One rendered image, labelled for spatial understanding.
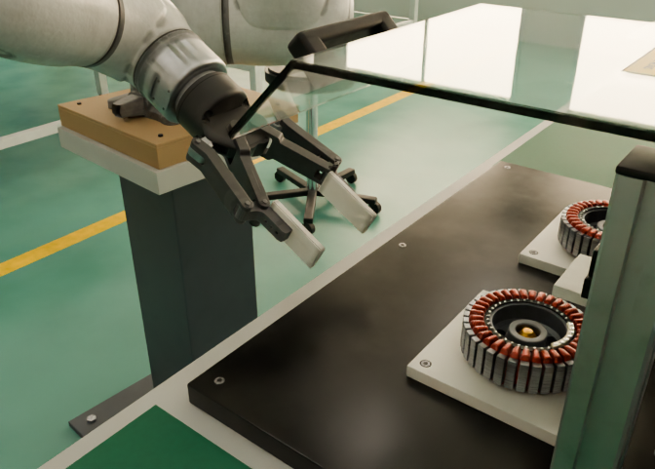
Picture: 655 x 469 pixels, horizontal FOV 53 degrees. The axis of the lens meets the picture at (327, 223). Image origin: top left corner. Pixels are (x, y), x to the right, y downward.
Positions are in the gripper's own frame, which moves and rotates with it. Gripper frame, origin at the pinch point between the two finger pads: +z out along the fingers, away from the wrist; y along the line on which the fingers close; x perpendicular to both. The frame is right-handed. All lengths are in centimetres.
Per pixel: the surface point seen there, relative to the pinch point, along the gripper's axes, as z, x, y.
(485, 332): 18.3, 7.8, 3.9
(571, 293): 20.5, 15.8, 3.1
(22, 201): -138, -177, -67
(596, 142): 12, -4, -66
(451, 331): 16.3, 2.3, 0.8
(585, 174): 14, -3, -52
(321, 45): -3.5, 22.4, 11.3
